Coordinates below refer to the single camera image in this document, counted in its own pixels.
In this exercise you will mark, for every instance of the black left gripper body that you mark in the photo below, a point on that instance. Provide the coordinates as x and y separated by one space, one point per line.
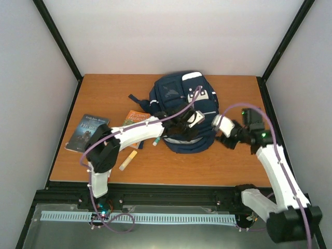
186 136

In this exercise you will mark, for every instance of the orange Treehouse book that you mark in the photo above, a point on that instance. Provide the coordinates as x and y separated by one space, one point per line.
132 118

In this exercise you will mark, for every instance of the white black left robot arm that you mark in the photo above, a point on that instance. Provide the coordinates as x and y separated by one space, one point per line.
104 146

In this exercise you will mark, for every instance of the dark blue Heights book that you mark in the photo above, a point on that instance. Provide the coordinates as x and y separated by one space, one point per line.
84 131

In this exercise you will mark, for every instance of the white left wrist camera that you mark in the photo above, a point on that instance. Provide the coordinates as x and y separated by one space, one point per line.
196 119

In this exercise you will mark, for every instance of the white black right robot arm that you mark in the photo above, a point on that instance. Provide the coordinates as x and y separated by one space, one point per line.
291 216

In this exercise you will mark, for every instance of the navy blue student backpack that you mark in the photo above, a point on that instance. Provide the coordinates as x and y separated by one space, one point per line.
190 103

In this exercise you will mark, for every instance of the light blue slotted cable duct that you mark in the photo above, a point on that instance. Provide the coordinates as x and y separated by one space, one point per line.
141 218

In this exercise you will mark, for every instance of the black aluminium frame rail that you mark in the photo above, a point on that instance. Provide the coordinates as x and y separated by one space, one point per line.
122 196

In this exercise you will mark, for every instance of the black corner post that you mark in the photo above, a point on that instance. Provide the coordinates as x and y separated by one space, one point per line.
287 38
49 22

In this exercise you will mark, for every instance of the black left corner post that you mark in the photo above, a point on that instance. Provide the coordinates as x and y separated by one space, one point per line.
49 22

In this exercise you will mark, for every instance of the green white glue stick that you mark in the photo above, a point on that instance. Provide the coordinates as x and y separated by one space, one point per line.
156 141

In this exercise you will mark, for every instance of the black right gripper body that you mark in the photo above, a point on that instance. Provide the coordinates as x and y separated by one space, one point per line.
226 141

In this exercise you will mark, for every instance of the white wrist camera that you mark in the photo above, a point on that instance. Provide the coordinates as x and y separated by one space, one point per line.
223 124
196 119

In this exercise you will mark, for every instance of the black right corner post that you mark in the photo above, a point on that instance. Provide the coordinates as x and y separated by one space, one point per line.
287 38

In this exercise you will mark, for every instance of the yellow highlighter marker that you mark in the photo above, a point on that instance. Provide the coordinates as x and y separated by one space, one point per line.
128 160

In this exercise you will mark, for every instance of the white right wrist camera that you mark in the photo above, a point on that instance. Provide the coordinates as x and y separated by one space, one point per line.
223 124

